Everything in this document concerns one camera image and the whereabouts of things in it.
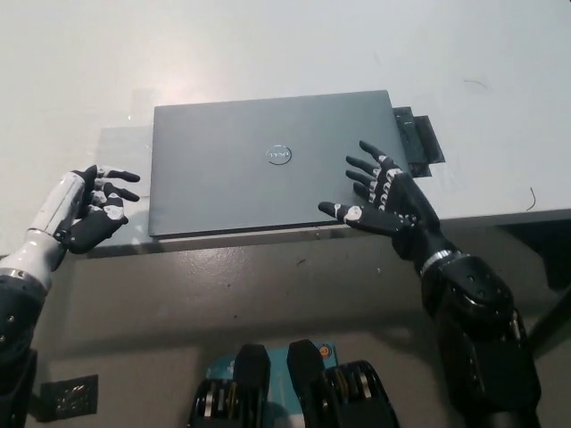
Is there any dark grey Dell laptop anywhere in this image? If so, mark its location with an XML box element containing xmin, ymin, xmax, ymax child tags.
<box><xmin>148</xmin><ymin>89</ymin><xmax>414</xmax><ymax>239</ymax></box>

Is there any black floor tape marker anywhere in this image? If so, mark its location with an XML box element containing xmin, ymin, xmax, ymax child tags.
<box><xmin>38</xmin><ymin>373</ymin><xmax>100</xmax><ymax>423</ymax></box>

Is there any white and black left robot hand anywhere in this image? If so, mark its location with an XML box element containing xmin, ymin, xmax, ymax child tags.
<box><xmin>23</xmin><ymin>164</ymin><xmax>141</xmax><ymax>256</ymax></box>

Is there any black tape patch on desk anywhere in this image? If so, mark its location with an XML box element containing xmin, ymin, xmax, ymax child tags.
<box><xmin>392</xmin><ymin>105</ymin><xmax>448</xmax><ymax>178</ymax></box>

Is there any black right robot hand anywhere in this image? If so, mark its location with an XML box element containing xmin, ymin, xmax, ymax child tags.
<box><xmin>317</xmin><ymin>140</ymin><xmax>459</xmax><ymax>274</ymax></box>

